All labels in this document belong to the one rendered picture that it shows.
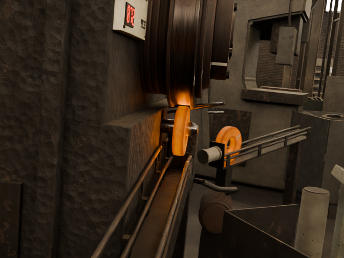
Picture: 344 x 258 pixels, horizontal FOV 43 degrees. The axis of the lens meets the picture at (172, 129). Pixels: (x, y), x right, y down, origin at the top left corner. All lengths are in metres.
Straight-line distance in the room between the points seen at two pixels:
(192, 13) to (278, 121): 2.91
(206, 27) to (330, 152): 2.37
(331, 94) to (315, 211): 3.93
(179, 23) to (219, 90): 2.94
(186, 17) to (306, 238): 1.27
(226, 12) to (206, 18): 0.08
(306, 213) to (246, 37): 2.29
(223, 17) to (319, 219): 1.14
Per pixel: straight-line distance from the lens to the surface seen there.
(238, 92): 4.01
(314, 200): 2.04
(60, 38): 0.89
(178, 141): 1.29
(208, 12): 1.18
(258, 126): 3.99
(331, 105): 5.85
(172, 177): 1.39
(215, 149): 1.77
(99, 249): 0.72
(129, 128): 0.89
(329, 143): 3.40
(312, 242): 2.10
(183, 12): 1.13
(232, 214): 0.89
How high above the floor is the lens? 0.99
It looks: 8 degrees down
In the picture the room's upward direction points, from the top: 5 degrees clockwise
